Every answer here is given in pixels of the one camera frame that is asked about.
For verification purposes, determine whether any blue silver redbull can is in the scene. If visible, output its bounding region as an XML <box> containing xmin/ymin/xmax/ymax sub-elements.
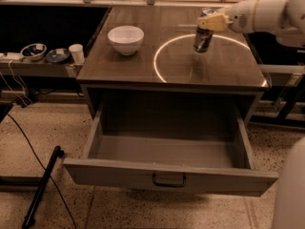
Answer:
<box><xmin>193</xmin><ymin>8</ymin><xmax>215</xmax><ymax>53</ymax></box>

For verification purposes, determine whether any black drawer handle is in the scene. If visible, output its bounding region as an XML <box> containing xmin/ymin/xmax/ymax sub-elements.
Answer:
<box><xmin>152</xmin><ymin>174</ymin><xmax>186</xmax><ymax>188</ymax></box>

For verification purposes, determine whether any open grey wooden drawer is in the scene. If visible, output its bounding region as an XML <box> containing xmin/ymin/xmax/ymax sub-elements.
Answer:
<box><xmin>64</xmin><ymin>99</ymin><xmax>278</xmax><ymax>197</ymax></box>

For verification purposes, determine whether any black floor cable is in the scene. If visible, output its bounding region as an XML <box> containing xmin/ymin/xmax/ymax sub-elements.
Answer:
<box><xmin>6</xmin><ymin>112</ymin><xmax>78</xmax><ymax>229</ymax></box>

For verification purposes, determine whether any white rimmed blue bowl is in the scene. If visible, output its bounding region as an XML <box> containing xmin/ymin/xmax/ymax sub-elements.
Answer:
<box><xmin>20</xmin><ymin>43</ymin><xmax>47</xmax><ymax>61</ymax></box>

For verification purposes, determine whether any white power strip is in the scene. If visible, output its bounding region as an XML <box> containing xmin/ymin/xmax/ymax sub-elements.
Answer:
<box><xmin>0</xmin><ymin>52</ymin><xmax>23</xmax><ymax>61</ymax></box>

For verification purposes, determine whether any grey wooden cabinet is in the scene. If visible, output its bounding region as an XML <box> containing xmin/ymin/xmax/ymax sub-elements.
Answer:
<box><xmin>75</xmin><ymin>5</ymin><xmax>269</xmax><ymax>126</ymax></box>

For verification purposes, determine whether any black metal stand leg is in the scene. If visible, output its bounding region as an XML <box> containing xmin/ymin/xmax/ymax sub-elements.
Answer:
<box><xmin>22</xmin><ymin>146</ymin><xmax>64</xmax><ymax>229</ymax></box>

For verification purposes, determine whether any white ceramic bowl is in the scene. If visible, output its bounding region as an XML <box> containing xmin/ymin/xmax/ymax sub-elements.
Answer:
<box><xmin>108</xmin><ymin>26</ymin><xmax>144</xmax><ymax>55</ymax></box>

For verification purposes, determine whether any grey side shelf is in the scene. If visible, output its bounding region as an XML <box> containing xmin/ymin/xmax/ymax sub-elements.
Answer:
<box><xmin>0</xmin><ymin>60</ymin><xmax>82</xmax><ymax>78</ymax></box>

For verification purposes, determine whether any white paper cup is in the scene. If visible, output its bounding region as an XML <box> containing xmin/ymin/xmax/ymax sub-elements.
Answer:
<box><xmin>69</xmin><ymin>44</ymin><xmax>85</xmax><ymax>64</ymax></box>

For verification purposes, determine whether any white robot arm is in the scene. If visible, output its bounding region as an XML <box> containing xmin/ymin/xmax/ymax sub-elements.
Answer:
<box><xmin>179</xmin><ymin>0</ymin><xmax>305</xmax><ymax>48</ymax></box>

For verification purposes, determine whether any white cable on shelf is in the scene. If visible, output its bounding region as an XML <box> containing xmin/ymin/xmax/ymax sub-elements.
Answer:
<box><xmin>0</xmin><ymin>59</ymin><xmax>33</xmax><ymax>108</ymax></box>

